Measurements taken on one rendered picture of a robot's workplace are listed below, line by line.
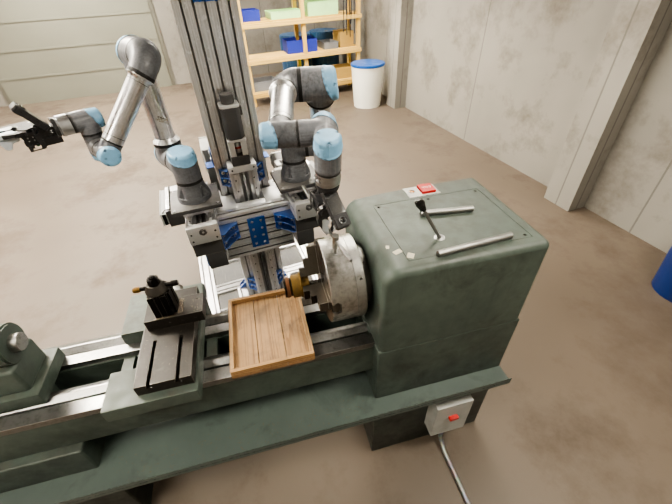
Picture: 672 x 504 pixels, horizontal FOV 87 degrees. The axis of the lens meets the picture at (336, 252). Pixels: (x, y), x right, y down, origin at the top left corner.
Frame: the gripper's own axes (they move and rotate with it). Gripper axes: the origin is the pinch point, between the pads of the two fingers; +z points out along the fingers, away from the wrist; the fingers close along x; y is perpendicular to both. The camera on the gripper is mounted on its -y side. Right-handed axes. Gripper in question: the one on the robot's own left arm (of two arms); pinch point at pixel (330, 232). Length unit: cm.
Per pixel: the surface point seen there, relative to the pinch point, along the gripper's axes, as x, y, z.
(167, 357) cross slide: 63, 0, 31
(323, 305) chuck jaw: 10.3, -14.2, 18.0
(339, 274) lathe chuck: 2.5, -11.0, 8.8
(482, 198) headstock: -64, -8, 7
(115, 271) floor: 111, 175, 168
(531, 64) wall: -331, 162, 79
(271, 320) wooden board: 25.5, 1.9, 42.2
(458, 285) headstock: -31.0, -32.7, 11.1
